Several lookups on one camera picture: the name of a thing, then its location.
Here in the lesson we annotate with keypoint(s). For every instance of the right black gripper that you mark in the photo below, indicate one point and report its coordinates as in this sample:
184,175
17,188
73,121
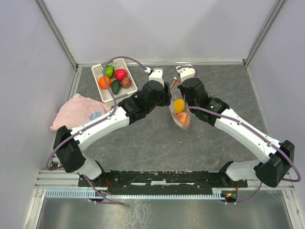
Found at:
180,87

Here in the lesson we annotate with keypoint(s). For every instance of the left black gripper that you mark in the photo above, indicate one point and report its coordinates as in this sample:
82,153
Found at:
167,96

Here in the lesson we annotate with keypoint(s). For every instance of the yellow toy lemon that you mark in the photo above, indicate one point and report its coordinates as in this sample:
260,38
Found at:
178,106

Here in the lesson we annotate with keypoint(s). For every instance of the peach toy fruit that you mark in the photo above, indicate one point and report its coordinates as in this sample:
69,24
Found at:
184,118

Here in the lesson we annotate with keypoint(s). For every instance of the clear orange zip top bag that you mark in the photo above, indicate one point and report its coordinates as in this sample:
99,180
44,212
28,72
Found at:
176,94

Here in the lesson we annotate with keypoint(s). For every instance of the dark green toy avocado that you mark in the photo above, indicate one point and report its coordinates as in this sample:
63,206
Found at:
116,86

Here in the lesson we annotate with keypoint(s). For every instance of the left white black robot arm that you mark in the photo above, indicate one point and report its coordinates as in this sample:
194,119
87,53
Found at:
69,145

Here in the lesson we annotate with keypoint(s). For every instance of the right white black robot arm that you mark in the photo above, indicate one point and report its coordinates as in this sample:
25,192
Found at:
273,158

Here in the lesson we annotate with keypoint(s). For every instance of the brown toy fruit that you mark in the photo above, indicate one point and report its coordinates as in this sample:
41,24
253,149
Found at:
126,82

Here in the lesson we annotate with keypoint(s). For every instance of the pink red toy fruit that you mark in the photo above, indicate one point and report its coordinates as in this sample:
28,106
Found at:
120,74

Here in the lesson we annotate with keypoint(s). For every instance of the green watermelon toy ball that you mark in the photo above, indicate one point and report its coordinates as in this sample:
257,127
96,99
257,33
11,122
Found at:
109,71

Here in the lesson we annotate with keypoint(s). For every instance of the orange toy fruit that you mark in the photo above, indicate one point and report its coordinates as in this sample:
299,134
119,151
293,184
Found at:
104,82

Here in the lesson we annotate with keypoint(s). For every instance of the white perforated plastic basket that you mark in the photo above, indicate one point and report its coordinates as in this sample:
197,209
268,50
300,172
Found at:
105,94

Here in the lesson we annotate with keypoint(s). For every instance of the pink folded cloth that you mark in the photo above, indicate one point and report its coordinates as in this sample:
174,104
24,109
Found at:
78,111

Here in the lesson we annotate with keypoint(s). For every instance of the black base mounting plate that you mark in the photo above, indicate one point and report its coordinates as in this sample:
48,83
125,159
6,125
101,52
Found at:
164,182

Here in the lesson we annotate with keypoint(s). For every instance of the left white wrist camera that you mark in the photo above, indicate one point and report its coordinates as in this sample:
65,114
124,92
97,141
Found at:
156,74

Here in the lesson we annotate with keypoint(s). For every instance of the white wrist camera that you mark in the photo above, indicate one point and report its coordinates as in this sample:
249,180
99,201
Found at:
186,72
156,74

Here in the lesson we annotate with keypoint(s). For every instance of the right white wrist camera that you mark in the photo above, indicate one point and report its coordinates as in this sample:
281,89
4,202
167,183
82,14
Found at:
186,72

